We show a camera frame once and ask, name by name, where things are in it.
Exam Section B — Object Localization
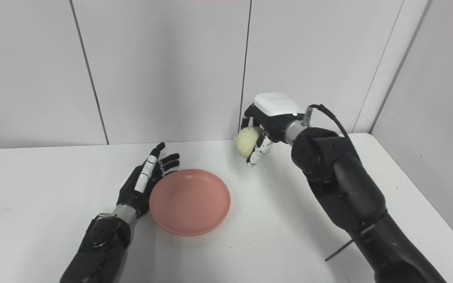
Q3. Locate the pink round plate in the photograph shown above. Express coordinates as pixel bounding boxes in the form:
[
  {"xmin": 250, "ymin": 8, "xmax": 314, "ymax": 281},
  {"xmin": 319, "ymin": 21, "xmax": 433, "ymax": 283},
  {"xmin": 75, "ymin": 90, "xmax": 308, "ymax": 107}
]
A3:
[{"xmin": 149, "ymin": 169, "xmax": 232, "ymax": 236}]

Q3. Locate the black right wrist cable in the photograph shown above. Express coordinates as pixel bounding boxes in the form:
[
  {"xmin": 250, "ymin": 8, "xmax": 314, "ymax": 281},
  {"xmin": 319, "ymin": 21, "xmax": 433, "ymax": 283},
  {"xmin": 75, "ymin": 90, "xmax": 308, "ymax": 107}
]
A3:
[{"xmin": 302, "ymin": 104, "xmax": 352, "ymax": 139}]

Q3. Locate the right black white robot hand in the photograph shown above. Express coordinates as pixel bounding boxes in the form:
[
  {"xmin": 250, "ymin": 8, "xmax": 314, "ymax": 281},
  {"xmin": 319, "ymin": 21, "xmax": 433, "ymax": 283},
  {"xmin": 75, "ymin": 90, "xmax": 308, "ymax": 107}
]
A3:
[{"xmin": 241, "ymin": 93, "xmax": 305, "ymax": 167}]

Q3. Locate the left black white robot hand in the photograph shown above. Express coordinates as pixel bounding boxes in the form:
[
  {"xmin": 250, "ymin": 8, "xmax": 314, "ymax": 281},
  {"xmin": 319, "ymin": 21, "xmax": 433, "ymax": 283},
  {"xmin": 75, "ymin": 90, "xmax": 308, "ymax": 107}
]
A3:
[{"xmin": 117, "ymin": 142, "xmax": 181, "ymax": 219}]

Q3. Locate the white steamed bun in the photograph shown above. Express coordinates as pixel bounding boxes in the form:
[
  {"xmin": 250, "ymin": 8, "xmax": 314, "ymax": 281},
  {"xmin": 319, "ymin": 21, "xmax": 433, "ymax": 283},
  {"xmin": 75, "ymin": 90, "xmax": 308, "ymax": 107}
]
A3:
[{"xmin": 236, "ymin": 126, "xmax": 264, "ymax": 159}]

